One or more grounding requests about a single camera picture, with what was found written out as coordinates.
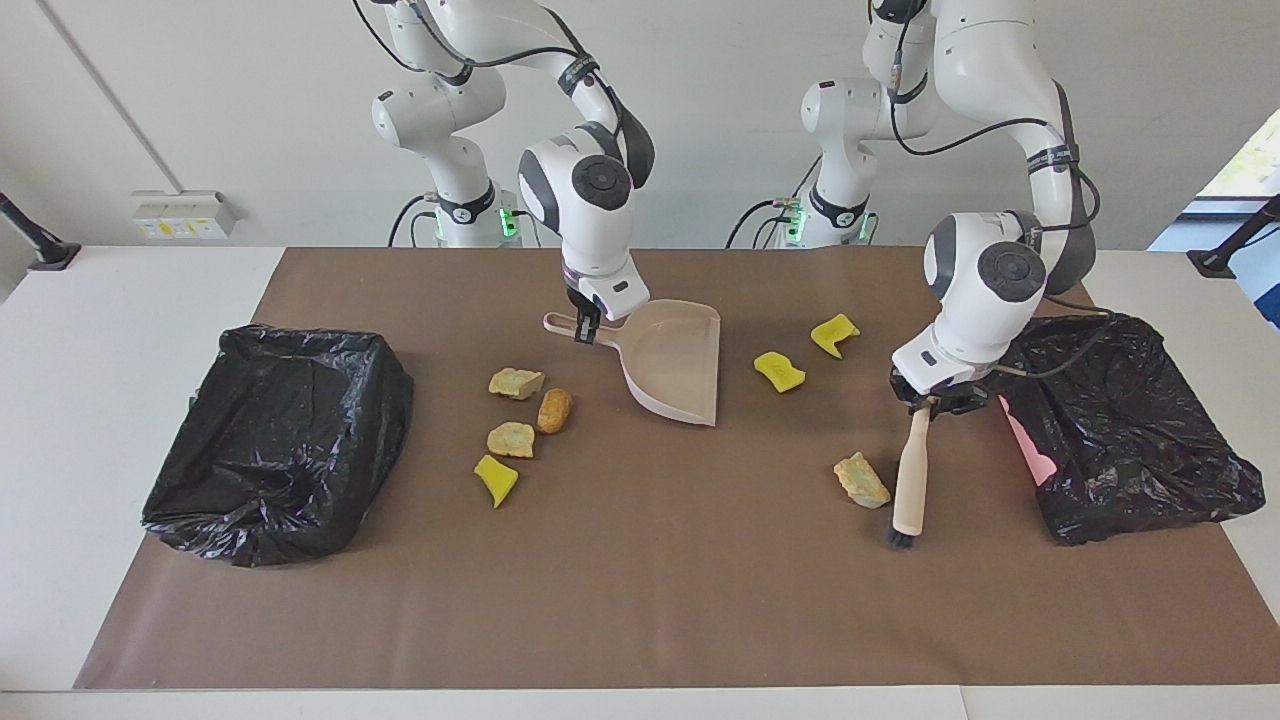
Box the beige brush black bristles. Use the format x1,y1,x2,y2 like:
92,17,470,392
886,395,936,554

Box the beige sponge chunk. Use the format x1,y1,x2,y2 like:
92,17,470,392
834,452,893,510
488,367,547,402
486,421,537,460

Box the pink plastic dustpan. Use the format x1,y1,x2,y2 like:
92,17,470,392
543,298,722,428

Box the yellow sponge piece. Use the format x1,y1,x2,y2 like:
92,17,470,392
753,351,807,394
473,454,520,510
809,313,861,360

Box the pink trash bin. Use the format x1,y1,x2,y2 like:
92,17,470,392
997,393,1057,491

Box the black plastic trash bag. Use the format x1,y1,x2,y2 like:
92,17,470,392
140,322,415,569
985,313,1267,546

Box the black clamp stand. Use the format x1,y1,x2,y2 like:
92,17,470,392
1187,193,1280,279
0,192,82,273

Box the brown paper table mat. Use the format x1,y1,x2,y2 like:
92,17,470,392
73,247,1280,691

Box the bright glass window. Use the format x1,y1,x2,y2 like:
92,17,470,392
1148,105,1280,331

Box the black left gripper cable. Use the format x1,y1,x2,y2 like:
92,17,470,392
885,0,1116,381

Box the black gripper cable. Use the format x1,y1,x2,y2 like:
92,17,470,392
885,0,1116,381
350,0,601,131

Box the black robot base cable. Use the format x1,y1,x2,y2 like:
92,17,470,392
725,155,826,249
388,195,441,248

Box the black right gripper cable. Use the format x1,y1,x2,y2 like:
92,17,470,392
350,0,601,131

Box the white wall socket box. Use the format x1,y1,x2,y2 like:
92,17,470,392
132,190,239,241

